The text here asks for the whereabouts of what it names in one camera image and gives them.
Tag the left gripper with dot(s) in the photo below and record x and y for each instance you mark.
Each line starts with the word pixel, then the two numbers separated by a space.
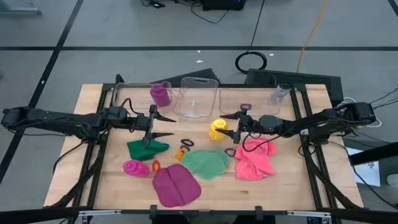
pixel 141 122

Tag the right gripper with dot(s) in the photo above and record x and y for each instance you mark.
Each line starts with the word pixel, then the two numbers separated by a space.
pixel 250 124

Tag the yellow water bottle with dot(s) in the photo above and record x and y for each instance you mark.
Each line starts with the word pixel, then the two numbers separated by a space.
pixel 218 128

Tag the purple coil wrist band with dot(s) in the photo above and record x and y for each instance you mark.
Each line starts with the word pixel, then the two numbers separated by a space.
pixel 188 148
pixel 242 107

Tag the blue coil wrist band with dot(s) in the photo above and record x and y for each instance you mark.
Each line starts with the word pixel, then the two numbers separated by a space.
pixel 226 152

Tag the purple water bottle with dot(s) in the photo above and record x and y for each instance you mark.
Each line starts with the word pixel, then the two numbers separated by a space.
pixel 160 96

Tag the dark green towel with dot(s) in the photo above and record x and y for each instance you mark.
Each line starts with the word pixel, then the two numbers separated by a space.
pixel 140 153

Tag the yellow coil wrist band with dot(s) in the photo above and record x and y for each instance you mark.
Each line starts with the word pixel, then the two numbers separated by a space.
pixel 180 155

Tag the light green towel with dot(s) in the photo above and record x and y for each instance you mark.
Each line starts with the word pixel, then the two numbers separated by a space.
pixel 205 163

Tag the hot pink water bottle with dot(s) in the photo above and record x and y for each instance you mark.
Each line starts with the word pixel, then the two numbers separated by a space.
pixel 135 168

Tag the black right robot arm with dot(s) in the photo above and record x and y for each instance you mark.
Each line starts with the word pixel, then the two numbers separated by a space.
pixel 326 119

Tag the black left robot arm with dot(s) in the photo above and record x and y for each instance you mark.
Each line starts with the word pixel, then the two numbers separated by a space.
pixel 62 121

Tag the black coil wrist band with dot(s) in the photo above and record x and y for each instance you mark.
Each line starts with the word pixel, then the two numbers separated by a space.
pixel 182 142

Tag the orange coil wrist band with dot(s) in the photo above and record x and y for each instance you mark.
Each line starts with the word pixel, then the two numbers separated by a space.
pixel 153 166

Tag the coral pink towel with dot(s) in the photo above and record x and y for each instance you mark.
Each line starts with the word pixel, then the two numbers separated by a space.
pixel 255 161

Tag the clear printed plastic cup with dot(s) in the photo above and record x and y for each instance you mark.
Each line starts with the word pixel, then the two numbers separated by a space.
pixel 281 91

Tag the black floor plate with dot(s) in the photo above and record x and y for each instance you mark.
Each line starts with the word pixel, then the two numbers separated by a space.
pixel 311 81
pixel 199 74

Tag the magenta towel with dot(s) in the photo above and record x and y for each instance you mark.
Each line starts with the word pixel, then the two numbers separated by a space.
pixel 175 186

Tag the black floor device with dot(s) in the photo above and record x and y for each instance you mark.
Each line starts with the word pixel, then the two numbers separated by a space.
pixel 224 4

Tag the black power adapter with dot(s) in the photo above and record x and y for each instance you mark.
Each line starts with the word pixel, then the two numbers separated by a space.
pixel 157 4

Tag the white paper sheet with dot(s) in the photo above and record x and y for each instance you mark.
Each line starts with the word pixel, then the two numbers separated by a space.
pixel 367 174

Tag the black beam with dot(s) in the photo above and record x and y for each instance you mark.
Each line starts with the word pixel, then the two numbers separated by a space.
pixel 379 153

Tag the white round object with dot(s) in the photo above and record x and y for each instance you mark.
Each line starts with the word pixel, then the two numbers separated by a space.
pixel 392 180

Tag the grey metal table foot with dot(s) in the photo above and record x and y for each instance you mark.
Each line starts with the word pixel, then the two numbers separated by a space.
pixel 18 11

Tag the black frame clamp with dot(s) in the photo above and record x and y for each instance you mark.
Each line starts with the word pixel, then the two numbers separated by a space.
pixel 153 211
pixel 258 213

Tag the black aluminium table frame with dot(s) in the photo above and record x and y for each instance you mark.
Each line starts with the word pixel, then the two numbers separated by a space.
pixel 217 212

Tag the silver frame bracket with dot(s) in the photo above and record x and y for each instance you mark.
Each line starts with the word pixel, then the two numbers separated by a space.
pixel 308 213
pixel 99 212

